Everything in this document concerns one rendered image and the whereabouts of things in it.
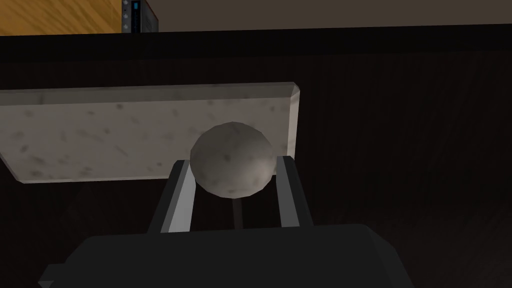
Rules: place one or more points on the grey marbled drawer front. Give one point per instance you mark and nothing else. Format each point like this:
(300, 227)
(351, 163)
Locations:
(100, 136)

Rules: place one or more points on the grey box with blue light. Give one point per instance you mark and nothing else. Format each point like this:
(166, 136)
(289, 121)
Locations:
(138, 16)

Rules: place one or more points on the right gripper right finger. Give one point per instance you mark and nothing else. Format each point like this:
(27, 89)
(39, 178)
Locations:
(288, 196)

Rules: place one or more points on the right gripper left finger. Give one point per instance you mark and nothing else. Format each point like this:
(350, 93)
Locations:
(179, 204)

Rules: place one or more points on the grey marbled ball knob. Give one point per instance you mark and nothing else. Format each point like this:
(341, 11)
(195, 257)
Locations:
(232, 160)

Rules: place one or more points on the wooden cupboard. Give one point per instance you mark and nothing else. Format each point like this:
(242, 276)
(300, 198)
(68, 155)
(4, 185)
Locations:
(56, 16)

